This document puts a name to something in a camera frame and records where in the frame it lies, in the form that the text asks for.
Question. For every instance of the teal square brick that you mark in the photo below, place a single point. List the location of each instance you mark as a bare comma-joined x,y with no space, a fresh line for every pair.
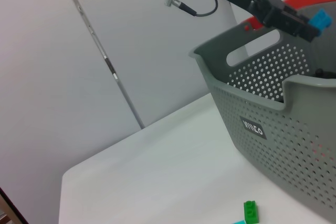
240,222

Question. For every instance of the blue square brick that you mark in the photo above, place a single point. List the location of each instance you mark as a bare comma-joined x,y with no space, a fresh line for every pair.
320,22

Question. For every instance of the grey-green perforated storage bin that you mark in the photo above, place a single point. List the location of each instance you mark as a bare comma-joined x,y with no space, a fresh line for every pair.
262,155

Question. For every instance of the opaque green two-stud brick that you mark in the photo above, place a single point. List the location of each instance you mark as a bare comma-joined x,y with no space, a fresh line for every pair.
251,211

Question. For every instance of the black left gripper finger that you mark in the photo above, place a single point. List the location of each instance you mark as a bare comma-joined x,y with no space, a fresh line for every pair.
296,12
302,30

